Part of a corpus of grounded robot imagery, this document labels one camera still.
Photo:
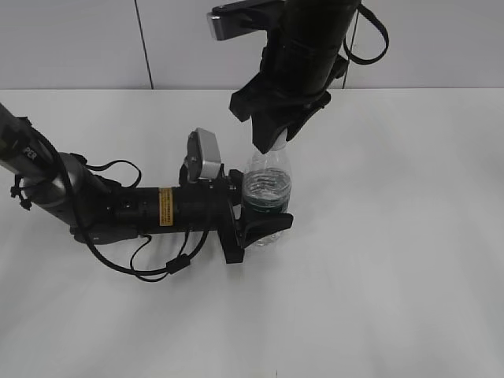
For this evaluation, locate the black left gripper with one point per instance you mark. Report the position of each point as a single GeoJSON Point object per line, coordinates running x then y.
{"type": "Point", "coordinates": [208, 205]}

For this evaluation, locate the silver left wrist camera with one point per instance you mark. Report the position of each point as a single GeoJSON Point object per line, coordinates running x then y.
{"type": "Point", "coordinates": [203, 160]}

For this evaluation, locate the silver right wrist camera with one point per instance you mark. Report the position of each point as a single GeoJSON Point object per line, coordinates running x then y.
{"type": "Point", "coordinates": [232, 20]}

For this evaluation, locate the white green bottle cap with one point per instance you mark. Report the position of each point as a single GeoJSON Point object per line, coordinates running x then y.
{"type": "Point", "coordinates": [280, 142]}

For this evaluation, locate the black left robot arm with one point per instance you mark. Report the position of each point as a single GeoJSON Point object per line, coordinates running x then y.
{"type": "Point", "coordinates": [102, 211]}

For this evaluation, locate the clear plastic water bottle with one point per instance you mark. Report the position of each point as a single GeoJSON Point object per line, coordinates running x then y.
{"type": "Point", "coordinates": [267, 184]}

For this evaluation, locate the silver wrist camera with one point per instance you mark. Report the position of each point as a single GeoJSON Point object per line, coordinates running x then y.
{"type": "Point", "coordinates": [203, 160]}
{"type": "Point", "coordinates": [232, 20]}

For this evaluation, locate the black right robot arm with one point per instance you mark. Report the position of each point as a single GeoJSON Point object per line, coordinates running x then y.
{"type": "Point", "coordinates": [298, 64]}

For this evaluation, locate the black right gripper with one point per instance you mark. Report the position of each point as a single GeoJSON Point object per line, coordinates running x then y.
{"type": "Point", "coordinates": [269, 105]}

